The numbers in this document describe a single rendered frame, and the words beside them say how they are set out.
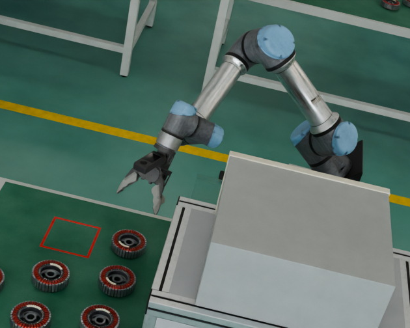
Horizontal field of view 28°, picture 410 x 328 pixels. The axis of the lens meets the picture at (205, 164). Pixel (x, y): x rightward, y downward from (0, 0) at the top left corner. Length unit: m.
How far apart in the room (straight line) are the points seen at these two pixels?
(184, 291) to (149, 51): 3.62
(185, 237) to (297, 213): 0.33
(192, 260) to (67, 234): 0.69
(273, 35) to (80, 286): 1.01
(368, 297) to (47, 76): 3.43
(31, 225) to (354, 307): 1.19
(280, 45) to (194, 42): 3.06
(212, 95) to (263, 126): 2.22
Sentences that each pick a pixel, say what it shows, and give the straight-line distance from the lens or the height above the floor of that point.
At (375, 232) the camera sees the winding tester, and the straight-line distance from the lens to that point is 2.05.
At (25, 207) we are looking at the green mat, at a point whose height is 0.75.
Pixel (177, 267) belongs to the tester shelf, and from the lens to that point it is 2.08.
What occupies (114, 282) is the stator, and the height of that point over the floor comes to 0.78.
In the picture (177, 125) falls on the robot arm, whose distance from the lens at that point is 2.51.
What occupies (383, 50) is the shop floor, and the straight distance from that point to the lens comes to 6.38.
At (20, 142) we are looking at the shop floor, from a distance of 4.42.
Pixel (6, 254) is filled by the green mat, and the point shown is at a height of 0.75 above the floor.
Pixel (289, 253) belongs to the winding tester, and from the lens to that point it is 1.89.
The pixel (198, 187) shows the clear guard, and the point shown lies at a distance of 2.45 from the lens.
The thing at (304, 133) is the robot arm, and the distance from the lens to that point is 2.93.
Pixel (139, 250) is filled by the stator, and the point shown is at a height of 0.78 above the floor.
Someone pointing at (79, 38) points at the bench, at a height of 0.19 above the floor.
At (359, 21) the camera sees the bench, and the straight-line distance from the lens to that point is 4.78.
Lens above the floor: 2.48
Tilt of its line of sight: 34 degrees down
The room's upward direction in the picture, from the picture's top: 13 degrees clockwise
